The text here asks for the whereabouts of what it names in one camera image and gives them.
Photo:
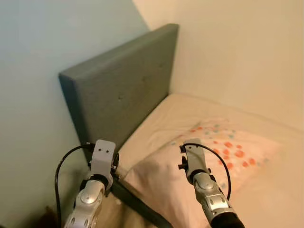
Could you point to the pink pillow with coloured spots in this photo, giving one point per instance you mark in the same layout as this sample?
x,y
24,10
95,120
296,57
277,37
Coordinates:
x,y
161,180

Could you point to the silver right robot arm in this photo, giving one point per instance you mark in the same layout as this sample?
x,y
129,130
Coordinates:
x,y
209,194

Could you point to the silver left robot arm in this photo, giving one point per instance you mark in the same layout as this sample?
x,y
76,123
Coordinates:
x,y
88,202

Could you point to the grey-blue upholstered headboard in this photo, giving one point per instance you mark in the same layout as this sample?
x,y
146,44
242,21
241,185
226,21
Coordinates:
x,y
123,80

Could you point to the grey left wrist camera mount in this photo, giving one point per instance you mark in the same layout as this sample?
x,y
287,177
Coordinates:
x,y
102,159

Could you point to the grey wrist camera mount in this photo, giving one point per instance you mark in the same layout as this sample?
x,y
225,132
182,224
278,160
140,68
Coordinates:
x,y
102,159
194,156

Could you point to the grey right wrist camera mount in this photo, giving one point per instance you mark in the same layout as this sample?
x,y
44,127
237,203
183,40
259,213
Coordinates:
x,y
194,156

